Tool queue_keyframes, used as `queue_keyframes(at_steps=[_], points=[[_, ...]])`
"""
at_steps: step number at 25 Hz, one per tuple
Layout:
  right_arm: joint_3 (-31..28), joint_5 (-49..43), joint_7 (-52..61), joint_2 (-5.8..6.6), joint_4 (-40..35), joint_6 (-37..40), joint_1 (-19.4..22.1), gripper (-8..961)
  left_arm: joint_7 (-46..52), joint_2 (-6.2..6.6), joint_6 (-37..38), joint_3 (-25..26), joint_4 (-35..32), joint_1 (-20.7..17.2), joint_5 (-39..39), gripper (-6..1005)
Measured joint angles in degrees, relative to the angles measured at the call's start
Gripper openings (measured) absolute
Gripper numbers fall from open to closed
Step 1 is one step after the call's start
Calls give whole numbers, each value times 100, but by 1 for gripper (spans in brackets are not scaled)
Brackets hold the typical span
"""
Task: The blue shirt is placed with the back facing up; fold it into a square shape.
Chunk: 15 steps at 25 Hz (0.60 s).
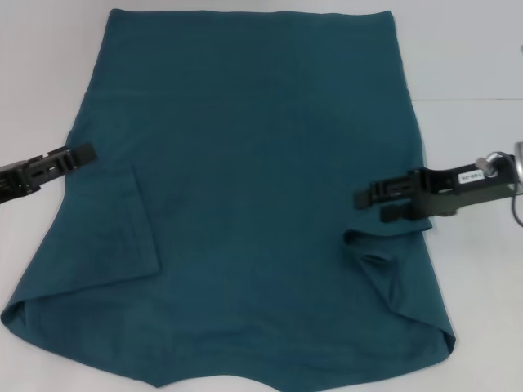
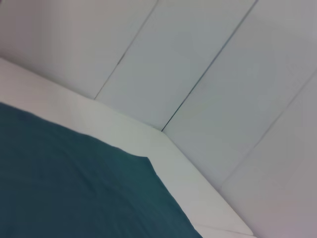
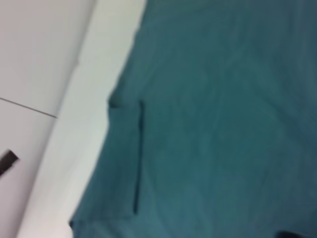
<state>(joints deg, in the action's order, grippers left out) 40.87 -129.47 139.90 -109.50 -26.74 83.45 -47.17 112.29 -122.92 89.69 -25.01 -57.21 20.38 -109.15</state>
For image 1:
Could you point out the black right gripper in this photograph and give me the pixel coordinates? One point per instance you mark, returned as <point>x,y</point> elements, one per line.
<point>441,192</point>

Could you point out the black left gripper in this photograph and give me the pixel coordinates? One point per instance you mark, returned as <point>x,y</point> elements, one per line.
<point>14,181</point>

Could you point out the teal blue t-shirt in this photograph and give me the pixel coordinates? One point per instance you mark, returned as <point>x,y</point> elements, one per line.
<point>245,183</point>

